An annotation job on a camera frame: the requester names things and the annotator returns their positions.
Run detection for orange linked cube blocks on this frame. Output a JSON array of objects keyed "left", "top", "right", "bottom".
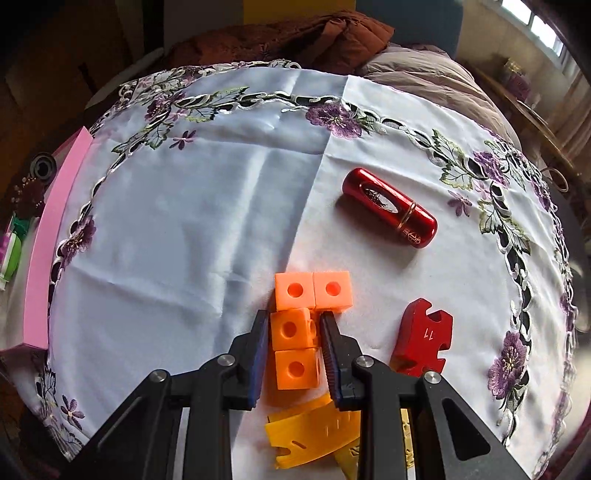
[{"left": 270, "top": 271, "right": 353, "bottom": 391}]

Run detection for yellow-orange plastic shell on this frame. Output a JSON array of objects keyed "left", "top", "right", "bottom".
[{"left": 264, "top": 393, "right": 362, "bottom": 469}]

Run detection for red puzzle piece block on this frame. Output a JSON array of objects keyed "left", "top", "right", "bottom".
[{"left": 390, "top": 298, "right": 453, "bottom": 377}]

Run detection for red metal cylinder case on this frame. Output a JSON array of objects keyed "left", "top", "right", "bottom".
[{"left": 342, "top": 168, "right": 438, "bottom": 249}]

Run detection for pale yellow perforated case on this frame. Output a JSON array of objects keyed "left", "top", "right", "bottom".
[{"left": 334, "top": 408, "right": 416, "bottom": 480}]

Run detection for white floral embroidered tablecloth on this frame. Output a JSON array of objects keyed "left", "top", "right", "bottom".
[{"left": 37, "top": 66, "right": 577, "bottom": 478}]

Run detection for pink-rimmed white tray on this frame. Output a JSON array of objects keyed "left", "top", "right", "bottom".
[{"left": 1, "top": 128, "right": 93, "bottom": 352}]

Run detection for green white plastic gadget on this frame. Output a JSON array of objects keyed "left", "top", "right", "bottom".
[{"left": 0, "top": 215, "right": 30, "bottom": 291}]

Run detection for pale pink pillow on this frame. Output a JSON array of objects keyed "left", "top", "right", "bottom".
[{"left": 356, "top": 43, "right": 522, "bottom": 149}]

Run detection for wooden side desk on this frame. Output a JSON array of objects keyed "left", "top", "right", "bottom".
[{"left": 465, "top": 62, "right": 582, "bottom": 182}]

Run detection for rust orange quilted jacket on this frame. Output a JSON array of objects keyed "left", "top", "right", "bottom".
[{"left": 166, "top": 10, "right": 394, "bottom": 75}]

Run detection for purple box on desk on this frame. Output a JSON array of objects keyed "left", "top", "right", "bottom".
[{"left": 500, "top": 58, "right": 531, "bottom": 102}]

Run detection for yellow blue sofa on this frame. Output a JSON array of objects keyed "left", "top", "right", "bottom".
[{"left": 115, "top": 0, "right": 465, "bottom": 59}]

